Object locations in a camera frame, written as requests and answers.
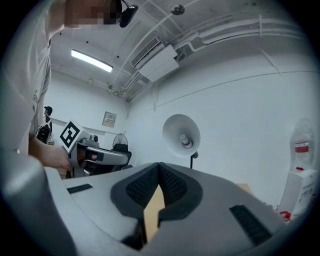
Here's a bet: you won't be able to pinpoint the round ceiling detector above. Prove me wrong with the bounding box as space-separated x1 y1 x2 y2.
170 3 186 16

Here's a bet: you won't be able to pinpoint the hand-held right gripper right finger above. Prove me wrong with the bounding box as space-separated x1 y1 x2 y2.
142 161 286 256

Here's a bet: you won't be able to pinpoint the clear water bottle red label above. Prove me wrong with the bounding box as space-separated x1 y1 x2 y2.
289 117 317 171

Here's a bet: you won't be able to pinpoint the person's left hand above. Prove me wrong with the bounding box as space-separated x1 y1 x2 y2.
48 145 74 173

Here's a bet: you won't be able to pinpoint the white desk lamp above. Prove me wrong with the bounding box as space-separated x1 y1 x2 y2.
161 113 202 170

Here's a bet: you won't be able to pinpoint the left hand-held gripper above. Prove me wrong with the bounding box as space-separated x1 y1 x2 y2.
59 119 133 179

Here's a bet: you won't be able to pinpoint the person's left forearm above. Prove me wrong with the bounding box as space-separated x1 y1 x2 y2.
28 136 59 168

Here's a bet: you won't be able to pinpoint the black head-mounted camera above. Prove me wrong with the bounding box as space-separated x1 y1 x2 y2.
118 0 139 29

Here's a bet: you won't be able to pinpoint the black office chair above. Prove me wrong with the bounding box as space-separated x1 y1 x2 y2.
109 149 134 172

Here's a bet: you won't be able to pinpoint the white water dispenser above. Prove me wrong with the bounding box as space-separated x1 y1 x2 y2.
276 166 319 223

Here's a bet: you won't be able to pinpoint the person's head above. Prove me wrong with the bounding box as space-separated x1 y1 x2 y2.
63 0 123 29

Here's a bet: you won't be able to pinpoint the white air conditioner unit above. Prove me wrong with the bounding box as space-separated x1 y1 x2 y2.
130 36 181 83

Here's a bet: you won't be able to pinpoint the black standing fan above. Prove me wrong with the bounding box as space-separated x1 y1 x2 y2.
112 132 129 151

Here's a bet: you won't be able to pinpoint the grey wall electrical panel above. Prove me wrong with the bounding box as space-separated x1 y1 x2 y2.
101 110 118 129

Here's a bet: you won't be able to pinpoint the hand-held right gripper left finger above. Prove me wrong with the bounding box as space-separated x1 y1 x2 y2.
44 161 161 256

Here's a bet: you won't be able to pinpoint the long ceiling light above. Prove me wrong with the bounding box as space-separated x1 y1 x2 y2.
70 48 114 74

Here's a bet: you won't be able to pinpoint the person's white t-shirt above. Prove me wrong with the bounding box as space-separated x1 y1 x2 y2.
1 0 69 156

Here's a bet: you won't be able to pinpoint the white ceiling pipes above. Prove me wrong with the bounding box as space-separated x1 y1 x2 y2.
172 14 310 52

